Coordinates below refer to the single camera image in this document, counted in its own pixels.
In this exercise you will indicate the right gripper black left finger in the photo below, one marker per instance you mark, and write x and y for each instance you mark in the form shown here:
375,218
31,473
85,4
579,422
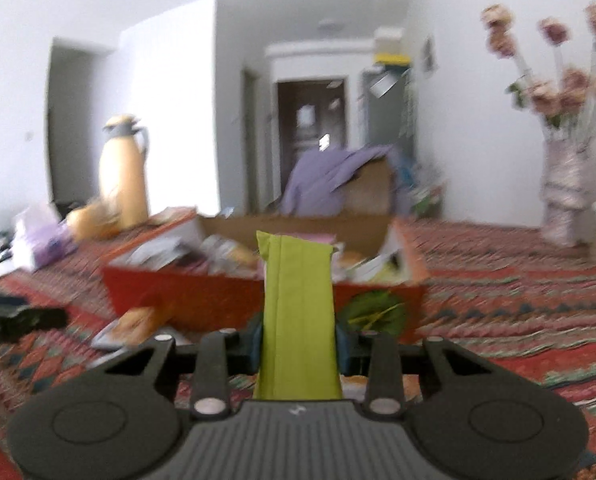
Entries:
126,417

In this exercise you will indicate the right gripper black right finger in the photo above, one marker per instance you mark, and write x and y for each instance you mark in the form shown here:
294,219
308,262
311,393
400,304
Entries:
457,415

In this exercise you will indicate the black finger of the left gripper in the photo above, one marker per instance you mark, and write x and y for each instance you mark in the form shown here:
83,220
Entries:
18,319

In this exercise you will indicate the white cracker snack packet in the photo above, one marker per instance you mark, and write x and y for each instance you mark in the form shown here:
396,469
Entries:
132,328

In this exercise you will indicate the green snack bar packet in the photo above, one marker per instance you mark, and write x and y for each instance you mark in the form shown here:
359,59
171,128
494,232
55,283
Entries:
298,354

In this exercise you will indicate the white grey snack packet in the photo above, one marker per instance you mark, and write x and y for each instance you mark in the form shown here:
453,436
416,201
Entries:
228,257

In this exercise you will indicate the purple tissue box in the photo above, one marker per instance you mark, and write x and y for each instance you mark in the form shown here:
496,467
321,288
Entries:
41,237

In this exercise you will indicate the patterned red tablecloth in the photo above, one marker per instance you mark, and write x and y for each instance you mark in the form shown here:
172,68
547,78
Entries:
501,292

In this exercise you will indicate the red cardboard snack box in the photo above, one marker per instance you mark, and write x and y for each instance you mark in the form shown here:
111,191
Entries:
202,274

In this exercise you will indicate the cream thermos jug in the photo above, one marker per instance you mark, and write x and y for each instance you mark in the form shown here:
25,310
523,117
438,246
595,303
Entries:
121,170

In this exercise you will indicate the pink textured vase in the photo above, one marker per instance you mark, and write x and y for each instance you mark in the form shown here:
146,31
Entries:
565,191

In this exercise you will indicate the wooden chair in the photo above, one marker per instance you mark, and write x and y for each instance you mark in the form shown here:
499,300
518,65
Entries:
365,187

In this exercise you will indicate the purple jacket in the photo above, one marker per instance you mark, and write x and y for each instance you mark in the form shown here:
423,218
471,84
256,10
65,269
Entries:
315,187

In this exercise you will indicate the dried pink roses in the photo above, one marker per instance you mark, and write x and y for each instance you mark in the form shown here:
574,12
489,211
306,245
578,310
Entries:
566,104

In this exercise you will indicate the grey refrigerator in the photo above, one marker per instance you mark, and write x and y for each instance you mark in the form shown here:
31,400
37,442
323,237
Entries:
388,107

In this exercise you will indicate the yellow box on fridge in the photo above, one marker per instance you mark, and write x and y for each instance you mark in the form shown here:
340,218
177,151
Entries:
389,59

